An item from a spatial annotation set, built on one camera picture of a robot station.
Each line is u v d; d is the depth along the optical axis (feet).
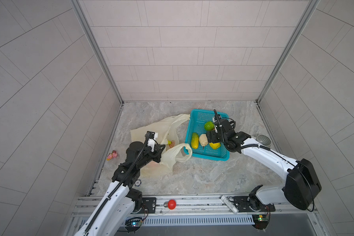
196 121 3.36
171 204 2.27
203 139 2.87
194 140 2.94
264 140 3.01
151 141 2.09
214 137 2.44
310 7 2.34
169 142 3.00
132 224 2.11
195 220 2.84
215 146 2.85
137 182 2.55
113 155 2.77
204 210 2.32
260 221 2.22
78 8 2.34
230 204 2.29
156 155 1.97
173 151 2.24
